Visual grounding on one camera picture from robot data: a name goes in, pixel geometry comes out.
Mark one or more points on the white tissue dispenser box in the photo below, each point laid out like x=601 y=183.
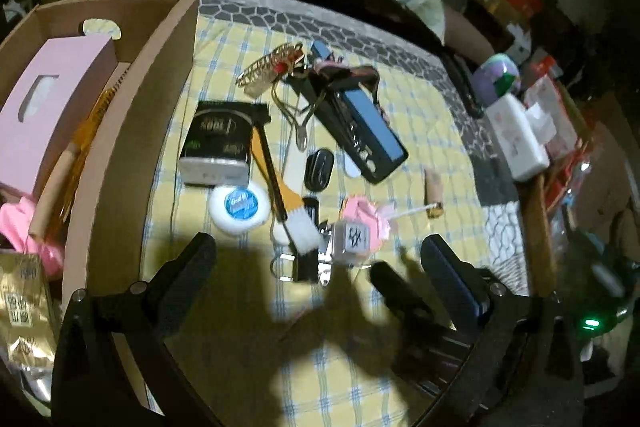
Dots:
x=522 y=133

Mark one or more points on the pink lollipop cookie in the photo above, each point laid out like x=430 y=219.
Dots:
x=381 y=219

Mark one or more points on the orange handled white brush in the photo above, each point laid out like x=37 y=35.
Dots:
x=297 y=218

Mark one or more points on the black remote control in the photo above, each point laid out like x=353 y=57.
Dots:
x=460 y=76

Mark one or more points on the pink cloth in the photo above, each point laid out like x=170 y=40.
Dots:
x=16 y=218

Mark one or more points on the pink tissue box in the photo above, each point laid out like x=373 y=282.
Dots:
x=56 y=91

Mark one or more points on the gold hair comb clip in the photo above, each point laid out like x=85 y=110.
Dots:
x=257 y=78

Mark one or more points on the purple round container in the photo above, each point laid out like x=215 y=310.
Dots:
x=494 y=78

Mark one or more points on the small black oval case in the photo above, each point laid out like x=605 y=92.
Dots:
x=319 y=167

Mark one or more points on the white cube with character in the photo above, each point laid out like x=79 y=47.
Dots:
x=350 y=242

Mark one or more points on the black tin box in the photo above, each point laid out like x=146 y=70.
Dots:
x=217 y=147

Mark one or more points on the beige cosmetic tube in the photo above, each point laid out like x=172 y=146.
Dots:
x=433 y=194

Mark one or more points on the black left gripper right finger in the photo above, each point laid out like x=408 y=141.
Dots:
x=522 y=366

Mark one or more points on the black manicure kit case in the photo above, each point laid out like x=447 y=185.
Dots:
x=345 y=101

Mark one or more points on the wooden roller stick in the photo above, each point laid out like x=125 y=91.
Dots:
x=52 y=193

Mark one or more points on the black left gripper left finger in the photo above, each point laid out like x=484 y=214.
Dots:
x=112 y=366

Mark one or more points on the yellow plaid cloth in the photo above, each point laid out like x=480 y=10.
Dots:
x=265 y=353

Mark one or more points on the brown cardboard box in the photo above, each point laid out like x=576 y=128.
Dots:
x=104 y=239

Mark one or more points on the gold foil packet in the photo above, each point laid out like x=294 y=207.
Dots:
x=29 y=333

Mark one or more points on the round white blue container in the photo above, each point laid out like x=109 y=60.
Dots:
x=235 y=210

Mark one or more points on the grey stone pattern tablecloth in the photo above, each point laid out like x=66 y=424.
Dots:
x=498 y=195

